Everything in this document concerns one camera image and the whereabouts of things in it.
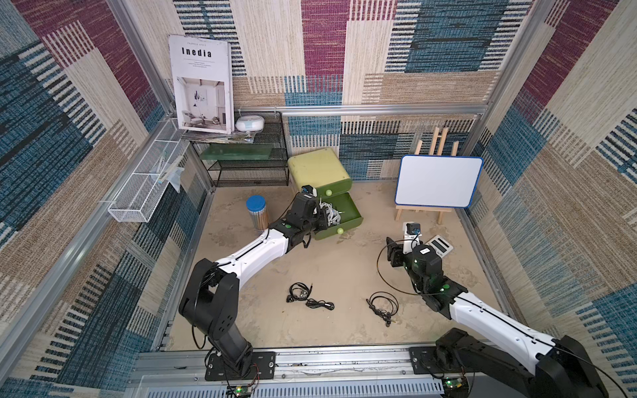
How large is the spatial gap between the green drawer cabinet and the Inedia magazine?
288 millimetres

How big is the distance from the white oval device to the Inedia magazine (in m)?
0.04

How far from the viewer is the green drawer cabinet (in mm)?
935

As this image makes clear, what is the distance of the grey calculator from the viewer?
0.98 metres

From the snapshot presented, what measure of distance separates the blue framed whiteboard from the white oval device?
1.76 ft

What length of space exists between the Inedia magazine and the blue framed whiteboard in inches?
25.7

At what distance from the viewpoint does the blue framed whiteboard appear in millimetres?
947

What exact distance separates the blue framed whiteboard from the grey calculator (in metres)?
0.13

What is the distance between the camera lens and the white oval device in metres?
0.87

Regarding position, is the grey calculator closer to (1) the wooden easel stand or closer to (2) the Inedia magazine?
(1) the wooden easel stand

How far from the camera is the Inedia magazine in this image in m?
0.76

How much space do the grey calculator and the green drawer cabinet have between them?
0.30 metres

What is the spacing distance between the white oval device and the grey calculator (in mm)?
787
